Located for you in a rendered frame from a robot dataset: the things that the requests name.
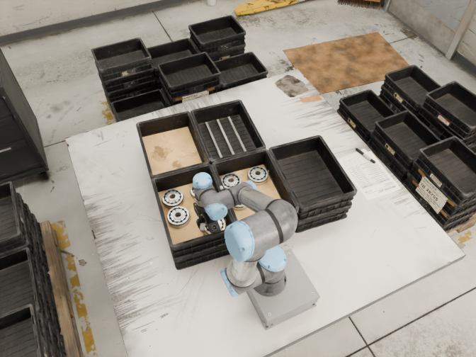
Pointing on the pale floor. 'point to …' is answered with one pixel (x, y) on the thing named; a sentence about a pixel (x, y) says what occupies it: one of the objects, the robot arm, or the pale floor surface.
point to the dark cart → (18, 131)
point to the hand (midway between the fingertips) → (208, 229)
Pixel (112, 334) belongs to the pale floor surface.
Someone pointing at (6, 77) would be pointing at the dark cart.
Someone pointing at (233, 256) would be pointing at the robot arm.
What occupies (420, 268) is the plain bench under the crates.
